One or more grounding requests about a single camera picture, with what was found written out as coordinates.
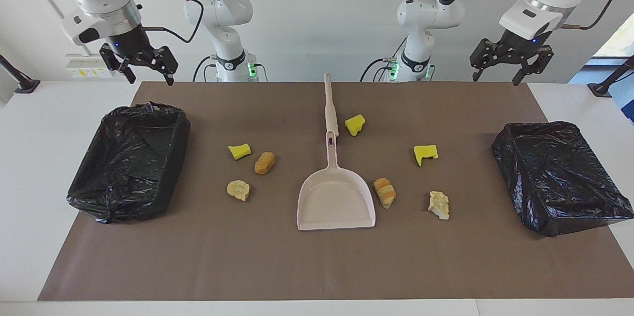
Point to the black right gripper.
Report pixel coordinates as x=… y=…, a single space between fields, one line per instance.
x=131 y=43

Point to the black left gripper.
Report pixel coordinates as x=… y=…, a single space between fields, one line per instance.
x=525 y=48

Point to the notched yellow sponge piece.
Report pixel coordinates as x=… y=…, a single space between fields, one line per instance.
x=424 y=153

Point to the curved yellow sponge piece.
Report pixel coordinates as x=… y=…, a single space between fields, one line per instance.
x=239 y=151

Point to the brown oval croquette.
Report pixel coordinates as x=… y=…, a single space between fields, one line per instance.
x=265 y=163

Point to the pale bread piece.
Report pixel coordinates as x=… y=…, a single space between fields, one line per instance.
x=238 y=190

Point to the pale whitish bread chunk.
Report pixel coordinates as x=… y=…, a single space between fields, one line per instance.
x=439 y=204

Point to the yellow green-backed sponge piece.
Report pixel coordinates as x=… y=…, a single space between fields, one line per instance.
x=354 y=125

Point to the striped croissant piece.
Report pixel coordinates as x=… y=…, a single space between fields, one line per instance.
x=385 y=192

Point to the beige black-bristle hand brush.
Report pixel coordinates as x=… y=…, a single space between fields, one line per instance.
x=330 y=108

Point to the pale pink plastic dustpan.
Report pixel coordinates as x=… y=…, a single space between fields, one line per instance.
x=337 y=202

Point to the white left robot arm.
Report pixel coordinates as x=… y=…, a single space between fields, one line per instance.
x=421 y=19

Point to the black bag lined bin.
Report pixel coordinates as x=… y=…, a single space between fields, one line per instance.
x=559 y=177
x=129 y=167

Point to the black clamp stand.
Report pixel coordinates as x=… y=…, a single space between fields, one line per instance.
x=602 y=89
x=25 y=85

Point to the bright window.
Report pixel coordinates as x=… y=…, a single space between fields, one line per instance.
x=619 y=41

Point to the blue object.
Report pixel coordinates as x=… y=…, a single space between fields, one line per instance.
x=628 y=105

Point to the brown table mat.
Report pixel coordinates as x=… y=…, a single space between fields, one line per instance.
x=317 y=266

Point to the white wall socket box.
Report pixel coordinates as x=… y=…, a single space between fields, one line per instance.
x=91 y=66

